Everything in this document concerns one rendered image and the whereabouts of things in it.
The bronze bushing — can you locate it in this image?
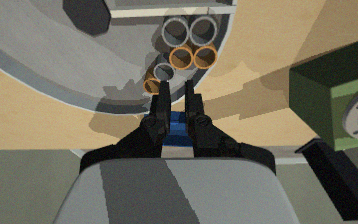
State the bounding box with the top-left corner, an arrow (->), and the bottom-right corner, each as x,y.
143,67 -> 160,95
169,40 -> 193,70
192,42 -> 218,69

